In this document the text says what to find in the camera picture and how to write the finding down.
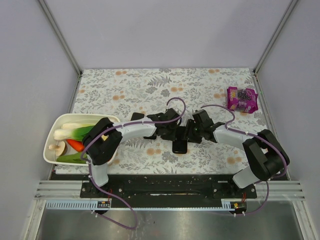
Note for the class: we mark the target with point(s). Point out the green pea pod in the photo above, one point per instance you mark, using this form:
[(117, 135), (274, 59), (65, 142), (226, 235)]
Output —
[(71, 158)]

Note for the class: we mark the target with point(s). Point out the blue smartphone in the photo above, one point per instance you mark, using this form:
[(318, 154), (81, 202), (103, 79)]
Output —
[(136, 116)]

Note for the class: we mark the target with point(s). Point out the white green leek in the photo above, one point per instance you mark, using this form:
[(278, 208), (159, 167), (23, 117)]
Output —
[(76, 134)]

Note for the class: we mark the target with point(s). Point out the purple snack bag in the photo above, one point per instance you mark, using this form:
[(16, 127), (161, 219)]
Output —
[(243, 100)]

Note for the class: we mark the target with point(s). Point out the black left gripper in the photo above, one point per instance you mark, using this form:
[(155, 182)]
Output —
[(179, 132)]

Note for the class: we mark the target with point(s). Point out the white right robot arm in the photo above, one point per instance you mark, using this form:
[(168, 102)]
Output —
[(265, 155)]

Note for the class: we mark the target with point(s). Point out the orange carrot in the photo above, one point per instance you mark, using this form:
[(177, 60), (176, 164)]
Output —
[(76, 145)]

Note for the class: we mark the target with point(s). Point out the brown mushroom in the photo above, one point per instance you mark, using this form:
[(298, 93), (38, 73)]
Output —
[(59, 149)]

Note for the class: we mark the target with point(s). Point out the aluminium rail frame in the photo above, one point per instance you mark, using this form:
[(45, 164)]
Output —
[(75, 189)]

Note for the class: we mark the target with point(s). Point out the dark smartphone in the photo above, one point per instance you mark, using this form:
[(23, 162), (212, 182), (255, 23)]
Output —
[(180, 144)]

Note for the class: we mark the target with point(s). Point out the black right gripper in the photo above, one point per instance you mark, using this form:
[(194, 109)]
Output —
[(190, 129)]

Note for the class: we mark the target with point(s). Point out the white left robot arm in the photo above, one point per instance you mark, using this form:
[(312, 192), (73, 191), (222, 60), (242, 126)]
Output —
[(102, 141)]

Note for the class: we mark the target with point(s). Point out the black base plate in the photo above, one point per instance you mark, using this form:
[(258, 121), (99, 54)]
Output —
[(216, 186)]

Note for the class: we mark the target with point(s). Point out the white cable duct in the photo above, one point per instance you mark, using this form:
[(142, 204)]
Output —
[(91, 205)]

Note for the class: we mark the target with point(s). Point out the floral tablecloth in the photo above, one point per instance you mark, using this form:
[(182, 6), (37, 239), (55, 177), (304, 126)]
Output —
[(122, 92)]

